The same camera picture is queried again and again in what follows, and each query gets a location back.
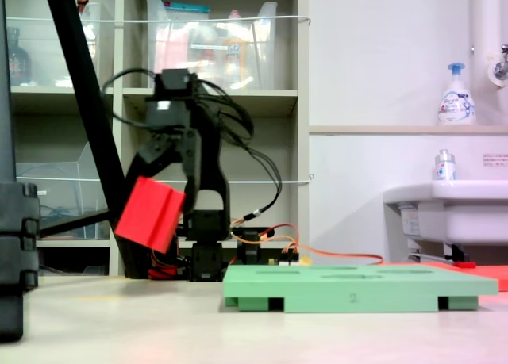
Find red cross columnar block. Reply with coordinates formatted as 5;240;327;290
114;176;187;254

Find green shape hole board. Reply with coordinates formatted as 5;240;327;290
222;263;499;314

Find pink packet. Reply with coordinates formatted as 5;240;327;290
152;26;190;89

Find bottle with orange label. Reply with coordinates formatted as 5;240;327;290
221;10;250;88

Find black tripod leg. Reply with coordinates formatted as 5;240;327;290
0;0;40;343
41;0;140;280

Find clear slanted file box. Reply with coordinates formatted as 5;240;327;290
15;141;112;241

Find beige shelf unit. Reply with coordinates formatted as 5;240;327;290
0;0;310;278

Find teal topped bag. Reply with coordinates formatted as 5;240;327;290
164;1;210;28

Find large clear storage bin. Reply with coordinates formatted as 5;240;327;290
145;0;279;90

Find circuit board with connectors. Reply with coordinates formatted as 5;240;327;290
267;252;302;267

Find dark glass bottle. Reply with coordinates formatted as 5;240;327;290
6;26;33;86

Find small clear sanitizer bottle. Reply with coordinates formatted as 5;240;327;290
433;148;457;182

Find white sink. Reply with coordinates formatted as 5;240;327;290
383;180;508;247

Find white pump soap bottle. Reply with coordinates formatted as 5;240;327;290
437;62;477;126

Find white shelf guard cord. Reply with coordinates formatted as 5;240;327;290
6;14;312;26
15;173;315;185

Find black forearm cable bundle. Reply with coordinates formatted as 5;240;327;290
193;77;256;153

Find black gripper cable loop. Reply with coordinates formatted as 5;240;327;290
101;67;156;128

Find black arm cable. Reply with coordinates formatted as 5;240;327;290
221;129;283;222

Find orange and red wires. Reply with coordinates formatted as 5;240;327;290
149;247;180;280

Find long orange wire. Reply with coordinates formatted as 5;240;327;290
229;222;385;266

